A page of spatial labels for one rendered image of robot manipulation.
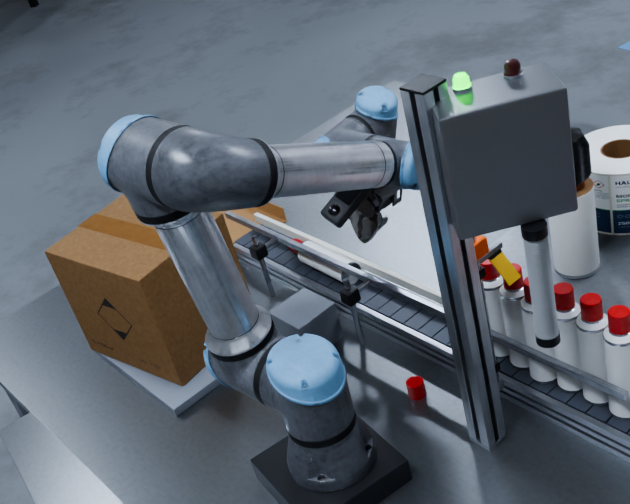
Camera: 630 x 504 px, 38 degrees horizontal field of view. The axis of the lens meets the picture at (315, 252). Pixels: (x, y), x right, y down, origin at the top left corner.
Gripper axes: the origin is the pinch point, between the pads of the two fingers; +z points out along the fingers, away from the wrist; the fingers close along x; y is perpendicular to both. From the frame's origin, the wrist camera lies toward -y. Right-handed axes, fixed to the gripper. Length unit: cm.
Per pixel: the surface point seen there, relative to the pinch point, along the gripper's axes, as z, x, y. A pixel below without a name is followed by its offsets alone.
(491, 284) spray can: -15.1, -32.0, -1.1
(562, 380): -7, -50, -2
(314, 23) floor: 212, 287, 253
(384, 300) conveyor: 11.0, -8.4, -1.0
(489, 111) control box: -61, -33, -13
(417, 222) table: 22.6, 8.8, 28.8
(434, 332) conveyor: 5.7, -23.2, -2.9
